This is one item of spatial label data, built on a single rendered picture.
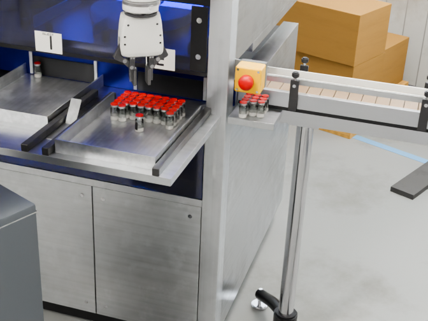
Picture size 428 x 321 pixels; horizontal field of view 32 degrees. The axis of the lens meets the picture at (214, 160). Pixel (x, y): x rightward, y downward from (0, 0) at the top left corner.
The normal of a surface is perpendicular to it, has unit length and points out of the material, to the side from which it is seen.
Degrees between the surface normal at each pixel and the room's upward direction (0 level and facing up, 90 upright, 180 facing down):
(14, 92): 0
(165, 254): 90
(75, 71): 90
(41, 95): 0
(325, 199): 0
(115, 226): 90
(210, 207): 90
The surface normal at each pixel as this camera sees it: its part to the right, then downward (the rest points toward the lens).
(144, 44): 0.32, 0.50
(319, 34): -0.63, 0.33
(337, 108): -0.29, 0.42
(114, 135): 0.04, -0.89
